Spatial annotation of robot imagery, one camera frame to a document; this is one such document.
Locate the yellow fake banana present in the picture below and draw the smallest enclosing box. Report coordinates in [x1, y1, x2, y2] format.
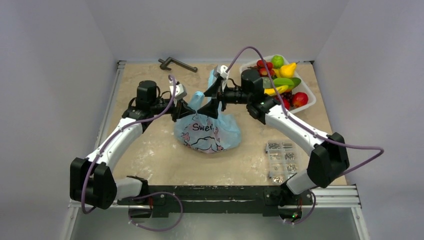
[263, 85, 289, 97]

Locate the small red fake fruit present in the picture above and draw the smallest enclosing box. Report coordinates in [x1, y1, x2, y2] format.
[282, 98, 291, 111]

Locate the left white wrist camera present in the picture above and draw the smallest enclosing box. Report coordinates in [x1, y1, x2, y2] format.
[169, 82, 188, 102]

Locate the green fake mango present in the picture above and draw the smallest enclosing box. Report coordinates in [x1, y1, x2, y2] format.
[273, 77, 302, 92]

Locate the clear screw organizer box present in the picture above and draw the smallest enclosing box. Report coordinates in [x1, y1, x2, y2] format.
[265, 140, 300, 185]

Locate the green fake lime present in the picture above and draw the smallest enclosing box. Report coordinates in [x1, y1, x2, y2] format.
[271, 55, 285, 69]

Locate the light blue plastic bag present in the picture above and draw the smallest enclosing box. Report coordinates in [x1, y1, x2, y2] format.
[173, 69, 243, 155]

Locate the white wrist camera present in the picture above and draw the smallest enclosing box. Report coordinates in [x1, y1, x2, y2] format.
[212, 64, 229, 91]
[169, 82, 188, 102]

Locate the dark purple grape bunch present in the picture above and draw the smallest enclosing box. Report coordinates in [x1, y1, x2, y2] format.
[280, 91, 294, 105]

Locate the yellow fake pear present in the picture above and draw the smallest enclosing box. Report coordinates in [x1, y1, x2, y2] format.
[279, 62, 297, 78]

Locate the aluminium frame rail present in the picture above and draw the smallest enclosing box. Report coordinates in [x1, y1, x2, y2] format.
[61, 185, 370, 240]

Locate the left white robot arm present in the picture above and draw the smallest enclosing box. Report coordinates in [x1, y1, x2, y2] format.
[70, 77, 195, 214]

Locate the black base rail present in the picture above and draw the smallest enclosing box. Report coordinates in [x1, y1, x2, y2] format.
[117, 185, 314, 218]

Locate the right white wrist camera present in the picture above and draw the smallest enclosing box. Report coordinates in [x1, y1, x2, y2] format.
[212, 64, 229, 91]

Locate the white plastic fruit tray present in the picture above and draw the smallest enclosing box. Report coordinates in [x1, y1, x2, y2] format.
[239, 54, 317, 114]

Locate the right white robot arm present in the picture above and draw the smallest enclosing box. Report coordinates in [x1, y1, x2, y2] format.
[197, 69, 350, 204]

